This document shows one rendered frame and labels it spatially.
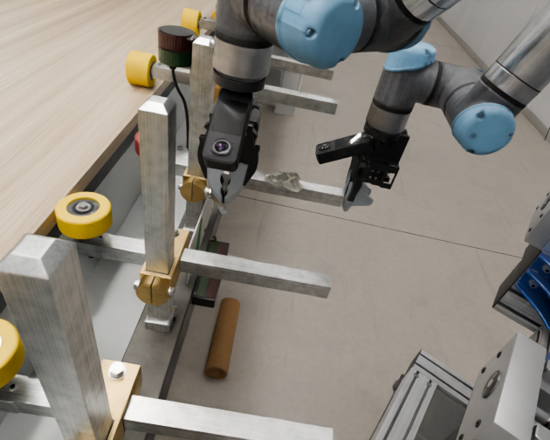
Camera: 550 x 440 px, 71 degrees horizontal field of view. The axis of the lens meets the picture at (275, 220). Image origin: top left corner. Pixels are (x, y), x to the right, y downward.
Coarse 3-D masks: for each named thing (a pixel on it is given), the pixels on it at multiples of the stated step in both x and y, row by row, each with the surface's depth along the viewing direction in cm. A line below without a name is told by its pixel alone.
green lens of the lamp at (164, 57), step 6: (162, 54) 63; (168, 54) 63; (174, 54) 63; (180, 54) 63; (186, 54) 63; (162, 60) 64; (168, 60) 63; (174, 60) 63; (180, 60) 63; (186, 60) 64; (174, 66) 64; (180, 66) 64; (186, 66) 65
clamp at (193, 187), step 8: (184, 176) 78; (192, 176) 78; (200, 176) 78; (184, 184) 77; (192, 184) 77; (200, 184) 77; (208, 184) 81; (184, 192) 78; (192, 192) 79; (200, 192) 78; (192, 200) 79; (200, 200) 79
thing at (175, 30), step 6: (162, 30) 62; (168, 30) 62; (174, 30) 63; (180, 30) 63; (186, 30) 64; (180, 36) 61; (186, 36) 62; (162, 48) 63; (174, 72) 67; (174, 78) 68; (186, 108) 71; (186, 114) 72; (186, 120) 72; (186, 126) 73
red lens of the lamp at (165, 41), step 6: (162, 36) 61; (168, 36) 61; (174, 36) 61; (192, 36) 63; (162, 42) 62; (168, 42) 61; (174, 42) 61; (180, 42) 62; (186, 42) 62; (192, 42) 63; (168, 48) 62; (174, 48) 62; (180, 48) 62; (186, 48) 63
